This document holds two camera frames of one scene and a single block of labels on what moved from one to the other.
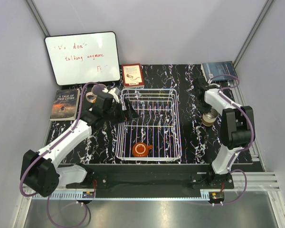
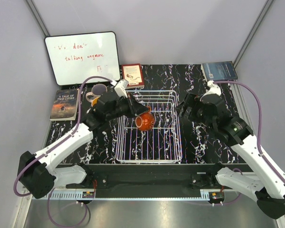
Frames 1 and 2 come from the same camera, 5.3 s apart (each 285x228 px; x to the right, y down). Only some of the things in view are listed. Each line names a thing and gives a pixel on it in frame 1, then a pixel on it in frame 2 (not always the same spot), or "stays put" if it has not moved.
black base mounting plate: (145, 181) stays put
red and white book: (133, 76) stays put
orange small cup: (141, 149) → (145, 121)
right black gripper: (204, 109) → (190, 101)
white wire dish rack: (155, 134) stays put
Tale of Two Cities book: (65, 105) stays put
